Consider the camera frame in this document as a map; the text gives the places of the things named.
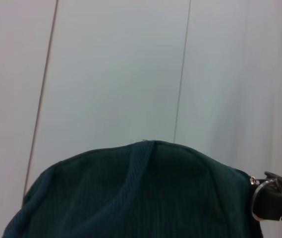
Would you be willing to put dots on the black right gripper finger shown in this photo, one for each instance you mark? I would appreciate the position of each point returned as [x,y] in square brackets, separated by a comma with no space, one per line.
[269,200]

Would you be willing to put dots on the dark teal fabric lunch bag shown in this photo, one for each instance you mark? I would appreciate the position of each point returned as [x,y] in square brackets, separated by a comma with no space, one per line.
[130,198]

